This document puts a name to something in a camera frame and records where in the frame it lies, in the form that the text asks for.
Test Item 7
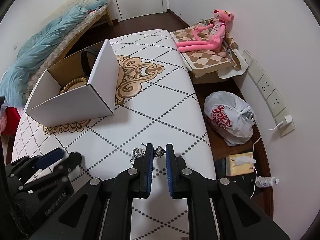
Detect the thick silver chain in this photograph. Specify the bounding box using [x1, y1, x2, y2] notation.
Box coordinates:
[128, 143, 148, 165]

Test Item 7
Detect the silver charm bracelet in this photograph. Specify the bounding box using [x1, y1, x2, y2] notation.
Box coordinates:
[152, 145, 166, 159]

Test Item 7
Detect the white cardboard box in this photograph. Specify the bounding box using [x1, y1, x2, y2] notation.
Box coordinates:
[25, 39, 119, 127]

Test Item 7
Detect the wooden bead bracelet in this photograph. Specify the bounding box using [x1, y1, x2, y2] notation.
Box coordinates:
[58, 76, 89, 95]

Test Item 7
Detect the black wrist watch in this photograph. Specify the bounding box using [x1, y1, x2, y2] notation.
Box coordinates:
[80, 46, 100, 77]

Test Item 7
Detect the red bed sheet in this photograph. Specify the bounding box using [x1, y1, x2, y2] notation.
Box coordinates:
[1, 107, 21, 137]

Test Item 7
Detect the yellow tissue box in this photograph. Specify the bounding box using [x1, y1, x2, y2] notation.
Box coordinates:
[225, 152, 256, 177]

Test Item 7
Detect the patterned white tablecloth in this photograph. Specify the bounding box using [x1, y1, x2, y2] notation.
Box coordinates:
[11, 29, 218, 240]

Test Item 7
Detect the white plastic bag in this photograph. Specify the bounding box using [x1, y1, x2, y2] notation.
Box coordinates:
[203, 91, 255, 147]

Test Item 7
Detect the light blue duvet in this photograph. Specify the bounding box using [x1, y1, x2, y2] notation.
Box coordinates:
[1, 0, 107, 108]

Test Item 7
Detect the white plastic bottle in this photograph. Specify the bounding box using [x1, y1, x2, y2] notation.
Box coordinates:
[255, 176, 279, 188]

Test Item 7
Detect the pink panther plush toy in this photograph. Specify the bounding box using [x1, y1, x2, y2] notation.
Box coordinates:
[176, 9, 234, 53]

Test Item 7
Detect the bed with patterned mattress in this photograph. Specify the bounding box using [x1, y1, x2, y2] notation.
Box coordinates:
[26, 0, 113, 94]

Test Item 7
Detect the white wall power strip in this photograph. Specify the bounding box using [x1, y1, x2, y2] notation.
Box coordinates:
[242, 50, 295, 137]

